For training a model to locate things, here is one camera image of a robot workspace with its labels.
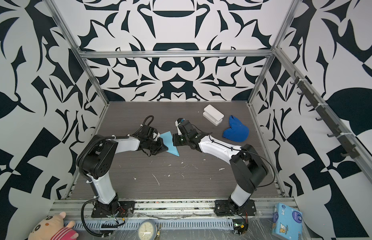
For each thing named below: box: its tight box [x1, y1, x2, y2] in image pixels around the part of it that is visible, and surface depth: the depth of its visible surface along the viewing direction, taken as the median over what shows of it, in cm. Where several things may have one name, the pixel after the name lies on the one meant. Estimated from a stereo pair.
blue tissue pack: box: [271, 203, 303, 240], surface depth 69 cm
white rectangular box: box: [203, 104, 225, 126], surface depth 109 cm
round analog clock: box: [137, 220, 156, 240], surface depth 67 cm
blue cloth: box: [222, 115, 250, 143], surface depth 104 cm
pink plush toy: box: [28, 211, 79, 240], surface depth 65 cm
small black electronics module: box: [232, 219, 249, 235], surface depth 73 cm
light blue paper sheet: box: [159, 131, 180, 157], surface depth 96 cm
